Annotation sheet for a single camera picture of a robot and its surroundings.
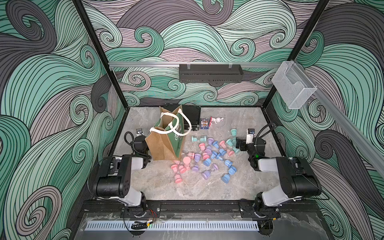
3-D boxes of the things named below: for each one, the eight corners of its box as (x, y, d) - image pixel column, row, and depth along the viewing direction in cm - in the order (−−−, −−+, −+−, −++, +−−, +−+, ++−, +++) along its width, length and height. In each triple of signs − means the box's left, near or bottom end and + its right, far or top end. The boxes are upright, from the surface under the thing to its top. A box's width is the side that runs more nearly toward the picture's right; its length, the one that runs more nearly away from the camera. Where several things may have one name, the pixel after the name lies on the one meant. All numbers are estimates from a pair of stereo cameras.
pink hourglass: (175, 184, 83) (175, 182, 81) (171, 167, 90) (170, 165, 87) (182, 181, 84) (182, 179, 82) (177, 165, 91) (177, 163, 88)
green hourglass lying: (191, 141, 100) (191, 139, 98) (191, 137, 103) (191, 135, 101) (206, 141, 100) (206, 139, 98) (205, 137, 102) (206, 135, 101)
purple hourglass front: (205, 180, 84) (206, 179, 82) (201, 175, 86) (201, 173, 84) (218, 169, 88) (218, 167, 86) (213, 164, 90) (214, 162, 88)
